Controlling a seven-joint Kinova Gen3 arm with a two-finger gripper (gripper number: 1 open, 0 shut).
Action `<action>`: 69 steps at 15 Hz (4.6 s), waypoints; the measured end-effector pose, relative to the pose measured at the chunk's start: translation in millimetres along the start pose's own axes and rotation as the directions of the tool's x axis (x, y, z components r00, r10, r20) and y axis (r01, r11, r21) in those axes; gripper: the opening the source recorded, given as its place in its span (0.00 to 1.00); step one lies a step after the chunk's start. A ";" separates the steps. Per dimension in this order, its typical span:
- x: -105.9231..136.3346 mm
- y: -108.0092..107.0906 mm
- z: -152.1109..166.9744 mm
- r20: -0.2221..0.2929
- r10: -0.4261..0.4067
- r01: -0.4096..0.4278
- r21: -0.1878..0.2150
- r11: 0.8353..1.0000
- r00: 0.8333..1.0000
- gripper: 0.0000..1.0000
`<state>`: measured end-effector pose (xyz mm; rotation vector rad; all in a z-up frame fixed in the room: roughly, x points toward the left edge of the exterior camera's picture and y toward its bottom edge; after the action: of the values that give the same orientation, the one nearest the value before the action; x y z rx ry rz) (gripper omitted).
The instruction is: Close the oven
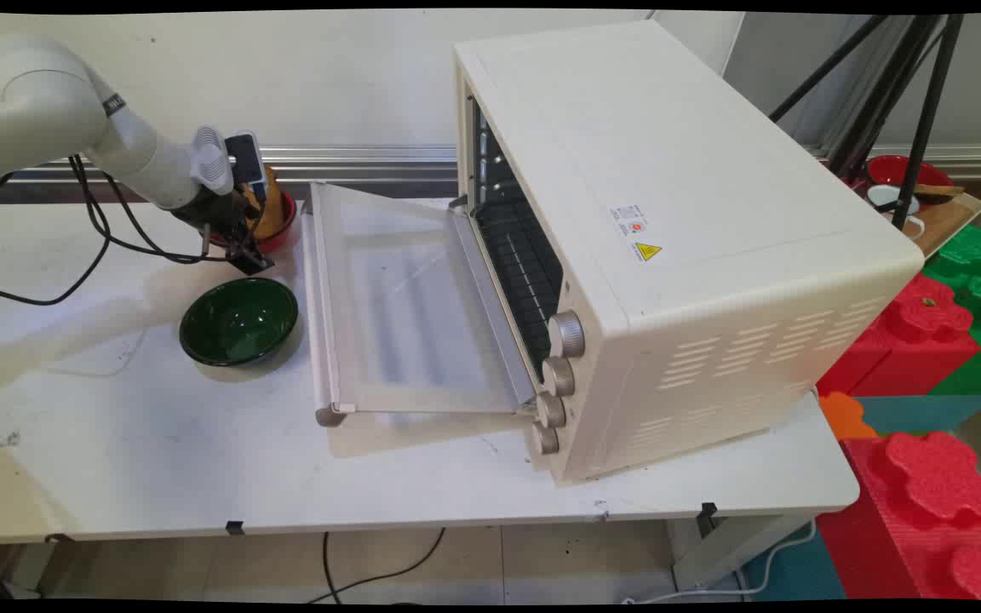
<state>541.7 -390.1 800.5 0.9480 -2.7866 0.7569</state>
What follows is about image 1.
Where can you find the brown wooden utensil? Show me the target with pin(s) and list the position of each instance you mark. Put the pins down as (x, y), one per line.
(937, 191)

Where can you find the blue foam mat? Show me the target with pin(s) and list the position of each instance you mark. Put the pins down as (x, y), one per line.
(797, 570)

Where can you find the cream toaster oven body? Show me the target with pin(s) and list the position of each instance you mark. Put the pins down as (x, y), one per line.
(678, 213)

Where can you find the white cup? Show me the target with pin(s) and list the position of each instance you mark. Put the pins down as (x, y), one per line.
(884, 197)

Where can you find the large red foam block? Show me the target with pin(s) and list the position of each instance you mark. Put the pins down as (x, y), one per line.
(925, 511)

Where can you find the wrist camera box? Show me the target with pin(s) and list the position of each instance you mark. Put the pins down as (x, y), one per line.
(243, 162)

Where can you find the aluminium wall rail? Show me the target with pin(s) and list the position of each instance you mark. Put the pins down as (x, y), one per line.
(354, 162)

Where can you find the orange bread piece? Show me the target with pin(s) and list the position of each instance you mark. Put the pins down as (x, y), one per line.
(272, 209)

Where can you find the warning sticker labels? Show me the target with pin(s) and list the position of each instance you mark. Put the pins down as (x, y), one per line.
(637, 234)

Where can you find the red bowl behind tripod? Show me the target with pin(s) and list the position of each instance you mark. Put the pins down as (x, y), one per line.
(886, 169)

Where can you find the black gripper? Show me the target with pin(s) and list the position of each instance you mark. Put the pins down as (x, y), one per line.
(211, 209)

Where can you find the dark green bowl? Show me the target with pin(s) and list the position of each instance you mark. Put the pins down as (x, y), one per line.
(239, 322)

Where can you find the orange foam block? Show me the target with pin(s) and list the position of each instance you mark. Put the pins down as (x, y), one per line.
(846, 415)

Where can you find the black oven rack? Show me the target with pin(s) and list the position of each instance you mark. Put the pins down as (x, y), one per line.
(524, 264)

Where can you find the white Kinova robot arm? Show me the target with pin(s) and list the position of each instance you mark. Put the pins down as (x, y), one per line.
(48, 94)

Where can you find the green foam block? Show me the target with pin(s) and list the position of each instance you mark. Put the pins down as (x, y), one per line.
(980, 281)

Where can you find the black table clip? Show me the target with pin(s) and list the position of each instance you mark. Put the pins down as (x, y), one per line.
(235, 528)
(707, 515)

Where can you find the beige oven knob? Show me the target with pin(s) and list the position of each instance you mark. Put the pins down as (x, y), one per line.
(559, 375)
(567, 334)
(545, 438)
(551, 409)

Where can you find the black tripod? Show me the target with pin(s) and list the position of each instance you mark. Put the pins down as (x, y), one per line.
(925, 102)

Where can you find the teal foam block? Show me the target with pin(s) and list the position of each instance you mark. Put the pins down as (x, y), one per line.
(916, 413)

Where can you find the white table leg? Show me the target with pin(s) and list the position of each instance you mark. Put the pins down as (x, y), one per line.
(729, 545)

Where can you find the wooden tray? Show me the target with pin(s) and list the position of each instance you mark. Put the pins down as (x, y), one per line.
(950, 220)

